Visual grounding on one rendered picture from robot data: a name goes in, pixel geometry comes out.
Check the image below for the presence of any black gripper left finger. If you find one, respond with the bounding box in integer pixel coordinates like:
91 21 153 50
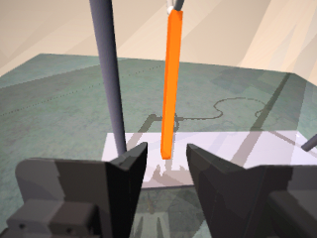
15 142 148 238

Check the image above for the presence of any orange handle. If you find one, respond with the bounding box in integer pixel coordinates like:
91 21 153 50
160 0 184 160

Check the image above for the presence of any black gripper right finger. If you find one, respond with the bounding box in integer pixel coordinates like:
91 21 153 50
186 143 317 238

